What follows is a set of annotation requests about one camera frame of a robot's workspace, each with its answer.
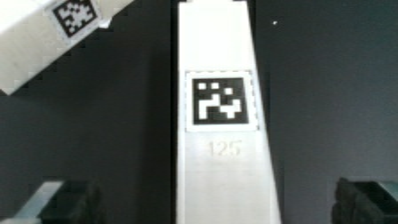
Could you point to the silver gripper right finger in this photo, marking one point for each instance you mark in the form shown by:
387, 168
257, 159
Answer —
367, 202

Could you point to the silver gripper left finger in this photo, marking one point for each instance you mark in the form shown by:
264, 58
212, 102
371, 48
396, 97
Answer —
65, 203

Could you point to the white desk leg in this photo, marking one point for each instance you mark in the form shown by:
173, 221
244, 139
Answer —
227, 192
44, 27

